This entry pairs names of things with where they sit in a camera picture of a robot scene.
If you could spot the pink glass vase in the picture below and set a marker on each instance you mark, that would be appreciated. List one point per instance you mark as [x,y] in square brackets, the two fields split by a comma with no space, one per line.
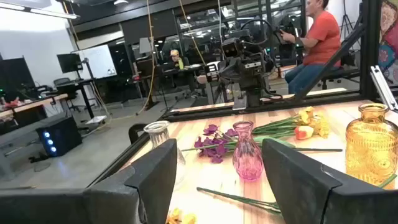
[247,155]

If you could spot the black frame clamp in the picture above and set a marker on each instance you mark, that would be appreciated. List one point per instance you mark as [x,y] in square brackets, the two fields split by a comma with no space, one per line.
[135,133]

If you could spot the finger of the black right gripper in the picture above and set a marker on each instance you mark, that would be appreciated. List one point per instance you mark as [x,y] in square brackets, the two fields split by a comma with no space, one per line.
[231,71]

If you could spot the yellow orange tulip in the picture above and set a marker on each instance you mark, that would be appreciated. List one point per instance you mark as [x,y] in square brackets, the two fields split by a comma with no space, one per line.
[303,133]

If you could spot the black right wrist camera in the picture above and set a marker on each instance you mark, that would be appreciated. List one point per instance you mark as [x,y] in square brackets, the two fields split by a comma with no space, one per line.
[231,49]

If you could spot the ceiling light panel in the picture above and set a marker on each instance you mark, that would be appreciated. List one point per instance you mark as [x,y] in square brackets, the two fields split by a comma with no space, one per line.
[46,12]

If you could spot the clear glass vase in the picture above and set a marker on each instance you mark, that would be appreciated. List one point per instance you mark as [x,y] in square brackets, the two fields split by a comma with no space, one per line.
[157,133]

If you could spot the colourful patterned cloth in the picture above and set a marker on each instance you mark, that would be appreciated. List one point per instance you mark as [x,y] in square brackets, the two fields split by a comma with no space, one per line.
[388,40]

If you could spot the person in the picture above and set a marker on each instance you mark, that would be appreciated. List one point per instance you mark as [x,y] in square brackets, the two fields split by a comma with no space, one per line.
[323,37]
[175,57]

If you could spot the yellow flower bunch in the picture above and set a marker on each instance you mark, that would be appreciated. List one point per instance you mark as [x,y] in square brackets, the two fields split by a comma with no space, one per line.
[188,219]
[321,127]
[306,115]

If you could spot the large black monitor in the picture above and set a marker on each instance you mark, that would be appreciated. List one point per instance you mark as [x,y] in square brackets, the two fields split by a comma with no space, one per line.
[15,77]

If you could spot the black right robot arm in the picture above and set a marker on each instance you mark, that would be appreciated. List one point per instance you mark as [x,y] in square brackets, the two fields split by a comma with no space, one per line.
[254,93]

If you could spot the amber glass vase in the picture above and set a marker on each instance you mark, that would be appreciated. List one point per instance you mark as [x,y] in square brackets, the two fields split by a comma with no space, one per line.
[370,149]

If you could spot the black computer tower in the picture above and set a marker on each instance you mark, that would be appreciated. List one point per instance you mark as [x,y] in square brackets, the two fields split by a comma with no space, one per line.
[62,137]

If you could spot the purple flower bunch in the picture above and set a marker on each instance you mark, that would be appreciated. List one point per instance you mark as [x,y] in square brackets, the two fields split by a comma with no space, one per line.
[214,151]
[248,202]

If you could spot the silver aluminium rail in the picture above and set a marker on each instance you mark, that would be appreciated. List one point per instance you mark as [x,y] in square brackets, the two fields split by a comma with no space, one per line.
[384,88]

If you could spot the black monitor on stand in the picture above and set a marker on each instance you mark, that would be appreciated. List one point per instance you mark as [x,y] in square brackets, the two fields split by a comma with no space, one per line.
[70,63]

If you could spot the wooden desk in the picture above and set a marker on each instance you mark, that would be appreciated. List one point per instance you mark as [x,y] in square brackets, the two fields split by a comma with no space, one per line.
[37,102]

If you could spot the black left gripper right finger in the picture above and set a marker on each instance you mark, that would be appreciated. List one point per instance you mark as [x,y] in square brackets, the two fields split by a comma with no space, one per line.
[311,193]

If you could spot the black aluminium table frame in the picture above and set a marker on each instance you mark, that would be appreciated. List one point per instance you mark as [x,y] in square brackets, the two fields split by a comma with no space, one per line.
[370,46]

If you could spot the black office chair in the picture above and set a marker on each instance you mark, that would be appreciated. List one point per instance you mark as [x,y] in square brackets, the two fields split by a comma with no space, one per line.
[62,82]

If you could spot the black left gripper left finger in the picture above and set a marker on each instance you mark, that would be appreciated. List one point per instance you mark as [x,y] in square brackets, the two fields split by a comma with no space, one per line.
[93,208]

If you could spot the whiteboard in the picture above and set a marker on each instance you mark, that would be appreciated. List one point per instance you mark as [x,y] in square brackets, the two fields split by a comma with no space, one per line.
[99,62]

